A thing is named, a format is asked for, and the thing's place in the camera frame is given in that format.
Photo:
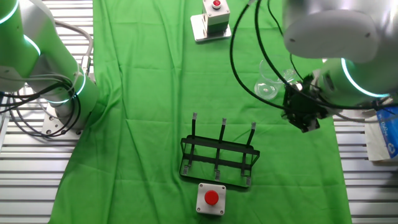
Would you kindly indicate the clear glass mug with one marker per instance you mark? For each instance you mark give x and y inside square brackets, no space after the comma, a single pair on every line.
[267,84]

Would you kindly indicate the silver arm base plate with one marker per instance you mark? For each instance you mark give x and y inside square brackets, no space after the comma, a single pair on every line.
[53,124]

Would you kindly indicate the white button box on plate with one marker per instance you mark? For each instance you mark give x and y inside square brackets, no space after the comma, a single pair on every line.
[217,18]

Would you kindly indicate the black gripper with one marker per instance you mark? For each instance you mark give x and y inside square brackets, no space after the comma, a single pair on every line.
[300,102]

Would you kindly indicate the blue tissue pack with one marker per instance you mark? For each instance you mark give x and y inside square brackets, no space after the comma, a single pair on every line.
[387,130]

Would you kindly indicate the green cloth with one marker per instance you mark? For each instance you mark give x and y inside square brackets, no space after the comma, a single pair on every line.
[140,93]

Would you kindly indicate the grey box red mushroom button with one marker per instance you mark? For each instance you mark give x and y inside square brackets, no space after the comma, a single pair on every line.
[211,198]

